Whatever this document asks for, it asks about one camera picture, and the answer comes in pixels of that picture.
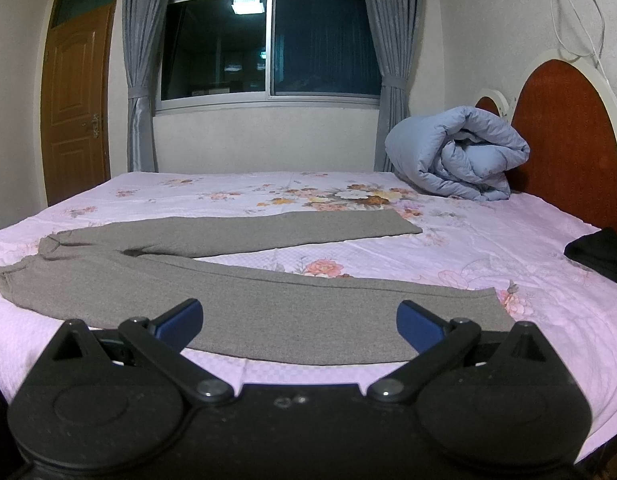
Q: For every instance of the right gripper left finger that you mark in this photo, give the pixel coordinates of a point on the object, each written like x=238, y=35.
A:
x=159, y=343

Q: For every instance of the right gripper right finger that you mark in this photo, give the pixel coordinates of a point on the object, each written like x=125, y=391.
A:
x=440, y=346

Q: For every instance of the grey pants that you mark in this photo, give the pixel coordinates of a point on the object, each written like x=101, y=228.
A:
x=105, y=274

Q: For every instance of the pink floral bed sheet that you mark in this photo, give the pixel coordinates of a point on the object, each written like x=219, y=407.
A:
x=513, y=246

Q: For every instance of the blue rolled duvet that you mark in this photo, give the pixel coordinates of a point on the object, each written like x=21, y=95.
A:
x=464, y=152

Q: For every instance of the black cloth on bed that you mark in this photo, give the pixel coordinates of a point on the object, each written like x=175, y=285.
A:
x=597, y=252

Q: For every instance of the red wooden headboard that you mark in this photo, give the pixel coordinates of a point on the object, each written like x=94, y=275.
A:
x=567, y=113

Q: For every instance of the brown wooden door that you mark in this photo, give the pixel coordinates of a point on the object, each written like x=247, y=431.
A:
x=74, y=97

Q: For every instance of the right grey curtain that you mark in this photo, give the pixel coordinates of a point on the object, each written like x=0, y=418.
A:
x=395, y=30

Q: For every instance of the grey curtain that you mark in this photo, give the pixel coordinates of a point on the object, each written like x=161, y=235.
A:
x=142, y=27
x=395, y=30

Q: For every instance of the left grey curtain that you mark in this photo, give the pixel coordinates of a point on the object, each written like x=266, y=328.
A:
x=142, y=27

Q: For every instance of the window with white frame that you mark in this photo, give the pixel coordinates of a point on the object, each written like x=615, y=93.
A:
x=247, y=51

